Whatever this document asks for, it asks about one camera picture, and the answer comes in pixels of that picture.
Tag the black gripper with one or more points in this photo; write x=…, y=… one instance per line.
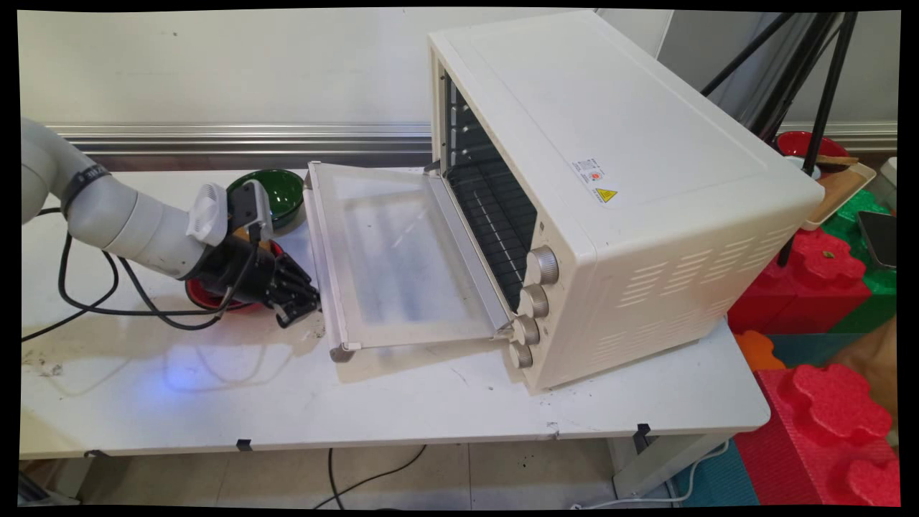
x=240, y=269

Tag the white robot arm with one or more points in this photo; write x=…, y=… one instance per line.
x=122, y=215

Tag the red bowl with black rim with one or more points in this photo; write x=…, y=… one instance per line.
x=204, y=298

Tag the glass oven door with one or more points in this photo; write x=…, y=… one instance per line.
x=391, y=258

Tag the green bowl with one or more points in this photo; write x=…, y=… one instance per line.
x=286, y=190

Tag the black oven rack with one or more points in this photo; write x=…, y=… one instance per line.
x=495, y=215

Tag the small silver oven knob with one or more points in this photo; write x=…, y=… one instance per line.
x=521, y=355

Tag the large silver oven knob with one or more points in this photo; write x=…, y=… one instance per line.
x=544, y=265

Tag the white label sticker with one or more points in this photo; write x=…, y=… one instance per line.
x=589, y=172

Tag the yellow warning sticker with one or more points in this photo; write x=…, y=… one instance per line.
x=605, y=194

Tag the cream toaster oven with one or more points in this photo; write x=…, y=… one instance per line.
x=646, y=165

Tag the white table leg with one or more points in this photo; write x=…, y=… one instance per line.
x=660, y=463

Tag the teal foam mat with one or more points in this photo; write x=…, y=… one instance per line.
x=718, y=481

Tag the orange foam block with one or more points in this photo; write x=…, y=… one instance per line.
x=759, y=350

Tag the red bowl on tray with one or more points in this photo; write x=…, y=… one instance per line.
x=793, y=142

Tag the large red foam block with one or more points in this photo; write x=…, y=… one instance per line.
x=826, y=431

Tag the wooden tray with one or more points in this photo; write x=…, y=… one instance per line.
x=840, y=194

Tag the brown wooden utensil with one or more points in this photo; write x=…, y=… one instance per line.
x=838, y=161

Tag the black tripod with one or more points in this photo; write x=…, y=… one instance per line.
x=826, y=93

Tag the green foam block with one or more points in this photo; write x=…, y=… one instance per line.
x=872, y=309

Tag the tan bare person limb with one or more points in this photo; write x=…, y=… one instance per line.
x=876, y=366

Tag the black tablet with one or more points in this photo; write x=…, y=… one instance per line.
x=879, y=237

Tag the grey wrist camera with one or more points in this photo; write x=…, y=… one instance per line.
x=251, y=205

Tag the aluminium rail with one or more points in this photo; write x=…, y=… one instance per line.
x=251, y=140

